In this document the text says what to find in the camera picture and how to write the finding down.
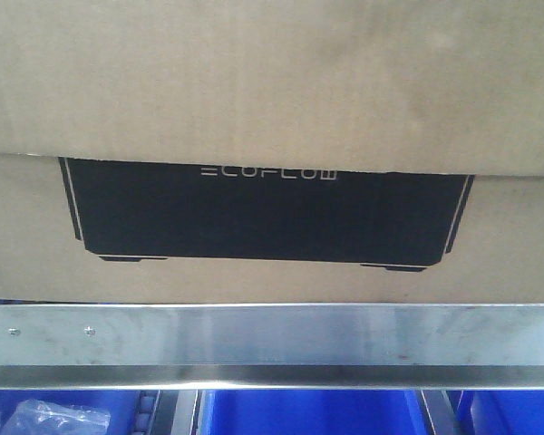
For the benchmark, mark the blue lower bin right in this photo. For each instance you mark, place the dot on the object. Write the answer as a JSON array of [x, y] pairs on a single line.
[[499, 411]]

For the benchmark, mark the clear plastic bag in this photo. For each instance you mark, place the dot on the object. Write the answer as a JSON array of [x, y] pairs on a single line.
[[43, 417]]

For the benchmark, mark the brown cardboard box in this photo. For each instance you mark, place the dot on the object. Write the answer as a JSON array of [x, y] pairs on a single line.
[[199, 152]]

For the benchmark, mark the metal shelf front rail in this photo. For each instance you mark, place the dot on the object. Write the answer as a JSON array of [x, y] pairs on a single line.
[[275, 346]]

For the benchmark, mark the blue lower bin centre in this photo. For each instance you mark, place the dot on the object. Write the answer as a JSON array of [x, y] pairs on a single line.
[[311, 412]]

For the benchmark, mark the blue bin on lower shelf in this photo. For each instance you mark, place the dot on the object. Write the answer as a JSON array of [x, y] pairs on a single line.
[[120, 404]]

